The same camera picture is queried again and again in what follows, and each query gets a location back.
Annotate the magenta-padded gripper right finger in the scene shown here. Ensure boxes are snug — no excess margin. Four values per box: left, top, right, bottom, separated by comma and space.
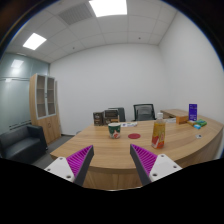
129, 143, 184, 187

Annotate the wooden side desk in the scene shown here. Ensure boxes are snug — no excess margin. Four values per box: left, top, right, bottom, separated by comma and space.
160, 108, 190, 120

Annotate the white green leaflet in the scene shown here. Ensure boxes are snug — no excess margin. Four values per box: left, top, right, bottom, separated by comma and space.
120, 121, 138, 128

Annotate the wooden glass-door shelf cabinet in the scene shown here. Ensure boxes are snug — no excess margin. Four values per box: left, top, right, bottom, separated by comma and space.
28, 73, 62, 145

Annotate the green red white mug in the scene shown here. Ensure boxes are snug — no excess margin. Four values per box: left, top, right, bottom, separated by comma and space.
107, 122, 122, 140

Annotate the dark grey office chair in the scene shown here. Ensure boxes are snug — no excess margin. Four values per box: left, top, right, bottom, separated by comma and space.
108, 106, 127, 123

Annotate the yellow drink bottle white cap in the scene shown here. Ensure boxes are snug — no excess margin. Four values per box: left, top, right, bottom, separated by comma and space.
150, 112, 167, 150

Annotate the green packet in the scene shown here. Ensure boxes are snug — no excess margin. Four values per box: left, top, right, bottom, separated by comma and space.
194, 119, 208, 128

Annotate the wooden tissue box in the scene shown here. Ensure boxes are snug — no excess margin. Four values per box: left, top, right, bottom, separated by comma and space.
175, 115, 190, 125

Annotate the black mesh office chair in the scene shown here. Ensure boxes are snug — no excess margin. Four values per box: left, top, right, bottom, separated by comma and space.
132, 103, 157, 122

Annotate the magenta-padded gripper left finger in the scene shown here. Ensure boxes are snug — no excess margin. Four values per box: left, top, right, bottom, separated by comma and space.
43, 144, 95, 187

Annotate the tall dark brown box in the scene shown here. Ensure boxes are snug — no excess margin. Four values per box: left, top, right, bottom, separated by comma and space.
92, 111, 105, 127

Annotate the flat black box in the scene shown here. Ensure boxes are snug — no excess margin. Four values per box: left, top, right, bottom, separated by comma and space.
103, 108, 120, 119

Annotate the black leather sofa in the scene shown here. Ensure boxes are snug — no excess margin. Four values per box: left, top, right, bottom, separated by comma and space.
0, 124, 48, 164

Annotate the flat round red coaster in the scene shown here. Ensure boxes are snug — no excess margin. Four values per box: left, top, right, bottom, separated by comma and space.
127, 133, 142, 140

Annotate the square ceiling light panel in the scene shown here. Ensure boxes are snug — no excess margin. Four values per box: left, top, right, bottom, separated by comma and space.
88, 0, 128, 18
22, 32, 48, 51

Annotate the purple standing card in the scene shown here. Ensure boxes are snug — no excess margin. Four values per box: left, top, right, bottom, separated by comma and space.
188, 103, 198, 122

